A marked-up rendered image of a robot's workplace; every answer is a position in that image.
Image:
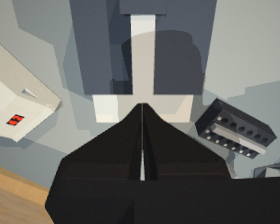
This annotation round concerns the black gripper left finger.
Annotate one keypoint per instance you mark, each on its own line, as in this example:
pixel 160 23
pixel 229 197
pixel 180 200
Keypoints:
pixel 112 153

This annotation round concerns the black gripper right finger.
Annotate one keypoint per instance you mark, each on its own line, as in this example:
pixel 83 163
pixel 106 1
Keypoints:
pixel 170 154

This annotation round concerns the grey bench mat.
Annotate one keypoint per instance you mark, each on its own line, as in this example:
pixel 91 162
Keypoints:
pixel 243 70

